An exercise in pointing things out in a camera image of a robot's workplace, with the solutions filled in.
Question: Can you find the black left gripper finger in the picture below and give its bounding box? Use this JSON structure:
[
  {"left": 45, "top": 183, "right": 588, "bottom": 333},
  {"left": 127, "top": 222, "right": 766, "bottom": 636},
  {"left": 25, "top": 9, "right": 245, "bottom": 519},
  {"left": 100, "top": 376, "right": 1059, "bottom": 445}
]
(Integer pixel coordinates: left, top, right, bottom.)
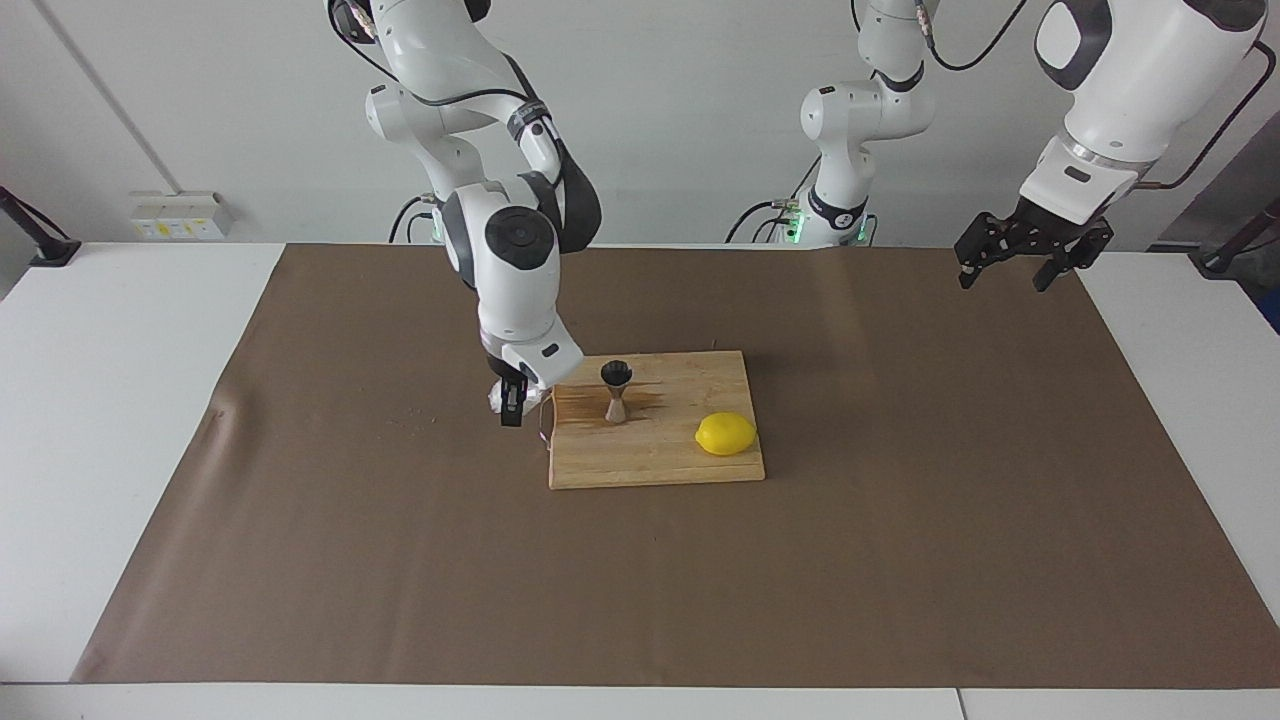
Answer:
[
  {"left": 1032, "top": 226, "right": 1115, "bottom": 294},
  {"left": 953, "top": 212, "right": 1008, "bottom": 291}
]

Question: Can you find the small clear crinkled cup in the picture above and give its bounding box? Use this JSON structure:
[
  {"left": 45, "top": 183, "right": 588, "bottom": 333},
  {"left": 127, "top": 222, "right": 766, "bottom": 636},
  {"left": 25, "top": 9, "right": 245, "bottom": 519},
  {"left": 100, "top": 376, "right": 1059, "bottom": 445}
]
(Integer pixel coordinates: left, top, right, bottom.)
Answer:
[{"left": 486, "top": 377, "right": 555, "bottom": 422}]

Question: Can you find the steel double jigger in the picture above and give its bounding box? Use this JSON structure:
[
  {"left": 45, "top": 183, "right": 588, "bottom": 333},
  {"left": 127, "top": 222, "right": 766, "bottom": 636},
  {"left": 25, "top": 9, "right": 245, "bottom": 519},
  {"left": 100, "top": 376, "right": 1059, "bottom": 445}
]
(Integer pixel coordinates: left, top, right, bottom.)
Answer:
[{"left": 599, "top": 359, "right": 634, "bottom": 426}]

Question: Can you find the black clamp stand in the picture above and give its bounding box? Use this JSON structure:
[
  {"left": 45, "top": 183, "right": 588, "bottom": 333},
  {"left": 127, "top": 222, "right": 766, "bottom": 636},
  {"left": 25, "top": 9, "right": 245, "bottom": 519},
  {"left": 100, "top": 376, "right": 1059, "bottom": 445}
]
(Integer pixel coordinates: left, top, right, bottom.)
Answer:
[
  {"left": 1189, "top": 195, "right": 1280, "bottom": 280},
  {"left": 0, "top": 186, "right": 82, "bottom": 268}
]

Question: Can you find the wooden cutting board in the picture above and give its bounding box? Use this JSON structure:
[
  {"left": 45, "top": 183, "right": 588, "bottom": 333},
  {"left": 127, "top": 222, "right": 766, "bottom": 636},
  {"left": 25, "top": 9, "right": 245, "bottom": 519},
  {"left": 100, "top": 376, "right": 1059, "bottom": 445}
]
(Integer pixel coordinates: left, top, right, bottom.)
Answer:
[{"left": 537, "top": 350, "right": 767, "bottom": 491}]

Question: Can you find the brown paper table mat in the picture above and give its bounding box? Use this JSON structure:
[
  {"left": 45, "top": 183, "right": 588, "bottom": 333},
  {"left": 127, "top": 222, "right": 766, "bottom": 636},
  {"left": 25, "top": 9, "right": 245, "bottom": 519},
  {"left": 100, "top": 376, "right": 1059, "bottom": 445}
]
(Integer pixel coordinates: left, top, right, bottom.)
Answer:
[{"left": 70, "top": 243, "right": 1280, "bottom": 691}]

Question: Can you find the yellow lemon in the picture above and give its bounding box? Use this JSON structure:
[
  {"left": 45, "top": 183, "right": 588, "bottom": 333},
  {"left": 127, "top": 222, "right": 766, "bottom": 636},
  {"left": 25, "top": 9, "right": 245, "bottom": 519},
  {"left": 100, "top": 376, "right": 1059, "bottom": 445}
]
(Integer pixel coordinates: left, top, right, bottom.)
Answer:
[{"left": 695, "top": 411, "right": 759, "bottom": 458}]

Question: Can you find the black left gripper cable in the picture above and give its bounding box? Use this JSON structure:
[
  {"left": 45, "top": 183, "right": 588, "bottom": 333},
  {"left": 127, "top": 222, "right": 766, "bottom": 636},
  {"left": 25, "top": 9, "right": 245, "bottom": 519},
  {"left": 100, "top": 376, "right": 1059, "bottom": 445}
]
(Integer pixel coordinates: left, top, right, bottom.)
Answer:
[{"left": 915, "top": 0, "right": 1279, "bottom": 193}]

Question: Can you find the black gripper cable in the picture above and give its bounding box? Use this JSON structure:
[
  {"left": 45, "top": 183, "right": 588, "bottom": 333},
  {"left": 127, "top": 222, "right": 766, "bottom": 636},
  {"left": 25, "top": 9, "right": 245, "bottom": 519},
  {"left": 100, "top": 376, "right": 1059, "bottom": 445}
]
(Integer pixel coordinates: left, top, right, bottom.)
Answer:
[
  {"left": 328, "top": 0, "right": 549, "bottom": 113},
  {"left": 915, "top": 0, "right": 1279, "bottom": 193}
]

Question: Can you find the black base cable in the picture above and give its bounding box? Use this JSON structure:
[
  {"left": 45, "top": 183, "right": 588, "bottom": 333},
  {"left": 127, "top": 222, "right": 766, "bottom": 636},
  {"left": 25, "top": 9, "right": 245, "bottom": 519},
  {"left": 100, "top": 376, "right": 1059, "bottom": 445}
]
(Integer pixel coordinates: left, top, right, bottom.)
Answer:
[
  {"left": 726, "top": 158, "right": 833, "bottom": 245},
  {"left": 390, "top": 194, "right": 437, "bottom": 244}
]

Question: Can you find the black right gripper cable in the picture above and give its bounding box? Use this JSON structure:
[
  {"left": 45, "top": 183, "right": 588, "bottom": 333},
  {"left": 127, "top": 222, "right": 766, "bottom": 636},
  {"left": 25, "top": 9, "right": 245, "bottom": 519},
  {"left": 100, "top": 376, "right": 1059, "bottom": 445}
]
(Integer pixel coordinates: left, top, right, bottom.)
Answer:
[{"left": 328, "top": 0, "right": 549, "bottom": 113}]

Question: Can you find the white wall socket box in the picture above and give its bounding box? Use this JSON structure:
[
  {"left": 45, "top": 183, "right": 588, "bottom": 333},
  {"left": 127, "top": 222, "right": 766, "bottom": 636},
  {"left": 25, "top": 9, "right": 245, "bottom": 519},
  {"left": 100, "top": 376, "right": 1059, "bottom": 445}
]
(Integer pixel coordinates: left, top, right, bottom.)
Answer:
[{"left": 130, "top": 191, "right": 232, "bottom": 242}]

